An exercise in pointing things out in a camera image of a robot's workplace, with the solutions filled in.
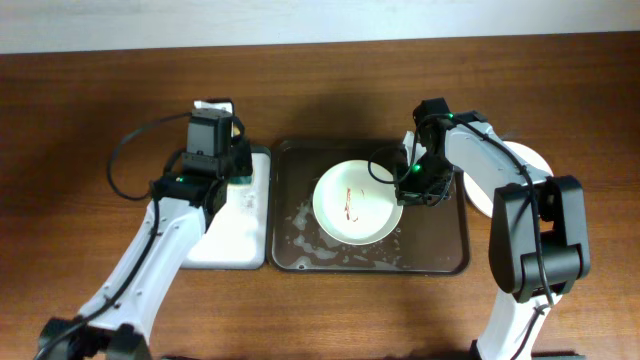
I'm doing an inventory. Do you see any pink plate with red stain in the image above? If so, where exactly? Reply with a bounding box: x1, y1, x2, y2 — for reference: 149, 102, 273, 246
463, 141, 553, 218

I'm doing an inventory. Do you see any cream plate with red stain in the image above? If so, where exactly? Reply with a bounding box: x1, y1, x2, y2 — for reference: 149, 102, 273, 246
312, 160, 403, 246

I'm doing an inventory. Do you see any green yellow sponge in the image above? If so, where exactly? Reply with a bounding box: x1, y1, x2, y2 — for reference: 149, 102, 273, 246
228, 175, 253, 186

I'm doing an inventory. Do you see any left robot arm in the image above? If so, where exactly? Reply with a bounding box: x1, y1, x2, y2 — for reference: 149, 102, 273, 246
36, 137, 253, 359

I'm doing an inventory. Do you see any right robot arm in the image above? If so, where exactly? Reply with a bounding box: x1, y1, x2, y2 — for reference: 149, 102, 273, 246
394, 110, 591, 359

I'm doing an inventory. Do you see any dark brown serving tray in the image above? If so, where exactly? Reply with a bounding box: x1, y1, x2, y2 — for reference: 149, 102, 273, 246
266, 139, 470, 276

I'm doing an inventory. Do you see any white sponge tray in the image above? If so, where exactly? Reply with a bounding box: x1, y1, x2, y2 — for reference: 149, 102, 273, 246
182, 145, 271, 270

